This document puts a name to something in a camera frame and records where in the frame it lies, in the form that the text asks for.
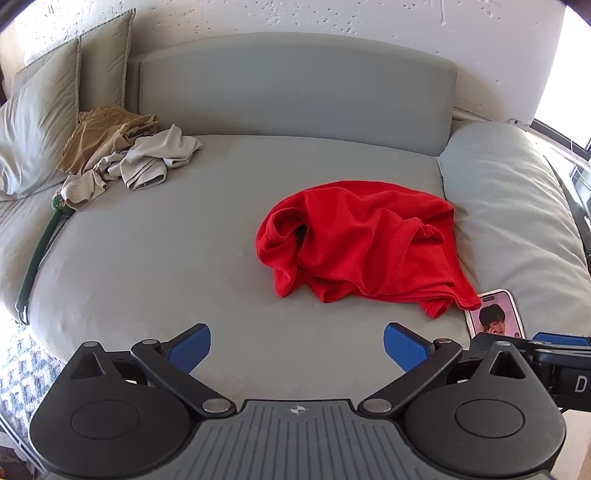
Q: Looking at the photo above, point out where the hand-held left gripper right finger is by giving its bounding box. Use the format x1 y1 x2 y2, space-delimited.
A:
358 323 528 414

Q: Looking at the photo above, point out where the light grey pillow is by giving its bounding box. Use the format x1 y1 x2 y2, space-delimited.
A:
436 121 589 334

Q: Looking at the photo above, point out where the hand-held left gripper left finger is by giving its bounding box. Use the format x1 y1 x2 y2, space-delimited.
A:
68 323 236 415

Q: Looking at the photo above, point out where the sage green pillow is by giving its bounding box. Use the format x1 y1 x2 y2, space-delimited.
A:
0 39 82 200
78 8 137 114

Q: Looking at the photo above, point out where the tan crumpled garment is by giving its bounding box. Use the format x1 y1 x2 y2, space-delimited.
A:
59 104 160 176

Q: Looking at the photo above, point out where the window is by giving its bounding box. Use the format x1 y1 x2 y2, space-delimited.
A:
533 4 591 162

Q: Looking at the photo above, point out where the beige crumpled garment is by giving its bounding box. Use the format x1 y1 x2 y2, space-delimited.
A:
61 124 204 210

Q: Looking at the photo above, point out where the blue patterned rug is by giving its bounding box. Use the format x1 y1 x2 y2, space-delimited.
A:
0 318 70 446

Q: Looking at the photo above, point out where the smartphone with photo screen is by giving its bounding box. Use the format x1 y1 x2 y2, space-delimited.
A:
464 288 527 340

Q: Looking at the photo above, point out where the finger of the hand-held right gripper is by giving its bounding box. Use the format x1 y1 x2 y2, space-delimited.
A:
533 330 591 347
470 332 537 355

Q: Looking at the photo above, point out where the green fabric strap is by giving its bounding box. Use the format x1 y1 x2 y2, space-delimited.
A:
15 190 75 325

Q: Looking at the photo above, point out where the red t-shirt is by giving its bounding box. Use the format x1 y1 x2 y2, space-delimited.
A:
255 181 482 320

